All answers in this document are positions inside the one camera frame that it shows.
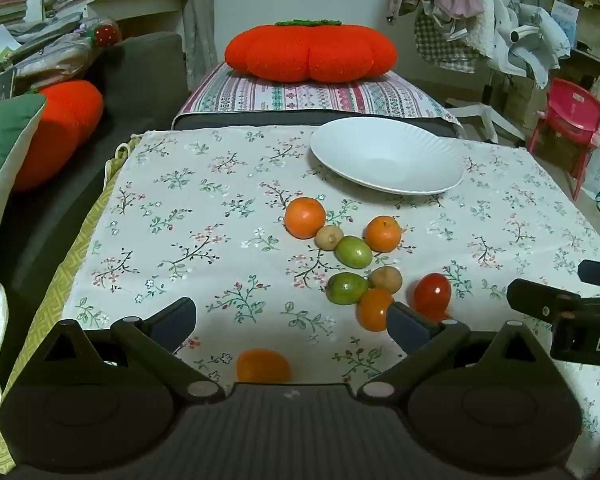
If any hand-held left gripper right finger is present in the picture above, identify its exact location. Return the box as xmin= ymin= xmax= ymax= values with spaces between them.
xmin=355 ymin=302 xmax=539 ymax=404

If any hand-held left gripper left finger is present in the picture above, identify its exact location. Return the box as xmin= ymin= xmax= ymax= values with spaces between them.
xmin=42 ymin=297 xmax=227 ymax=404

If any orange tomato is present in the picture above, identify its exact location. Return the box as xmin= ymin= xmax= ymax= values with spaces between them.
xmin=357 ymin=288 xmax=395 ymax=332
xmin=236 ymin=349 xmax=292 ymax=383

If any red tomato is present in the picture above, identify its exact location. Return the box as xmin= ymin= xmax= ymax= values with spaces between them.
xmin=412 ymin=273 xmax=452 ymax=322

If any green lime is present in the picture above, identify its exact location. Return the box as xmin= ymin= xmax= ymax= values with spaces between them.
xmin=326 ymin=272 xmax=371 ymax=305
xmin=334 ymin=236 xmax=373 ymax=268

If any small mandarin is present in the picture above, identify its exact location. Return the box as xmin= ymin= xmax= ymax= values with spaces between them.
xmin=364 ymin=215 xmax=403 ymax=253

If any large mandarin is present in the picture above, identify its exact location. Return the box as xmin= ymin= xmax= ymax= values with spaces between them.
xmin=284 ymin=197 xmax=327 ymax=240

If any white ribbed plate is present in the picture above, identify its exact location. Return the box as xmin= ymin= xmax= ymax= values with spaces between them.
xmin=309 ymin=117 xmax=465 ymax=195

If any brown kiwi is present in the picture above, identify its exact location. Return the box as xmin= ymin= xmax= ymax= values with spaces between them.
xmin=370 ymin=266 xmax=403 ymax=295
xmin=315 ymin=226 xmax=344 ymax=251

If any floral tablecloth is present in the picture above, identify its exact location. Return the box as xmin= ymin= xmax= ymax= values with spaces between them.
xmin=62 ymin=127 xmax=600 ymax=477

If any yellow-green woven mat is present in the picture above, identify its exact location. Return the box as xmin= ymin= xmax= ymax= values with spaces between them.
xmin=0 ymin=142 xmax=141 ymax=473

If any red plastic chair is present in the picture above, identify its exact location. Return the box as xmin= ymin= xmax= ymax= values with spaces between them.
xmin=527 ymin=78 xmax=600 ymax=202

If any orange carrot plush cushion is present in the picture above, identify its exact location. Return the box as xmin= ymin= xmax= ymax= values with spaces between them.
xmin=10 ymin=80 xmax=104 ymax=193

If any dark grey sofa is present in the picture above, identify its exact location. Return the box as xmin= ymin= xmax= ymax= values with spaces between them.
xmin=0 ymin=31 xmax=188 ymax=391

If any green and cream pillow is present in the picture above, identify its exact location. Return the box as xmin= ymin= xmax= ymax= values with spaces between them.
xmin=0 ymin=94 xmax=48 ymax=291

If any striped patterned cushion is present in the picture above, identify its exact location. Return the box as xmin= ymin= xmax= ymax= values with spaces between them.
xmin=172 ymin=61 xmax=465 ymax=138

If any wooden shelf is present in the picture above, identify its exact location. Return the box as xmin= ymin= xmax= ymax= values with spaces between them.
xmin=550 ymin=0 xmax=600 ymax=111

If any strawberry plush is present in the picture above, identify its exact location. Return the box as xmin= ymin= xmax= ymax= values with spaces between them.
xmin=94 ymin=25 xmax=122 ymax=50

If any persimmon plush cushion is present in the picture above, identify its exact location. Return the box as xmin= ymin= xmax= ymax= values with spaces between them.
xmin=225 ymin=19 xmax=398 ymax=82

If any grey curtain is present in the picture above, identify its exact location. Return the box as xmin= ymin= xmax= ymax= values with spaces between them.
xmin=152 ymin=0 xmax=218 ymax=92

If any pile of papers and bags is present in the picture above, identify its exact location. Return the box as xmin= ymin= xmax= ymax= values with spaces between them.
xmin=0 ymin=12 xmax=116 ymax=92

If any pile of clothes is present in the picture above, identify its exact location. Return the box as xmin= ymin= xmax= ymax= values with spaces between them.
xmin=386 ymin=0 xmax=573 ymax=76

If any white bookshelf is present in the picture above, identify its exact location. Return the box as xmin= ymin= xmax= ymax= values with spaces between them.
xmin=85 ymin=0 xmax=191 ymax=43

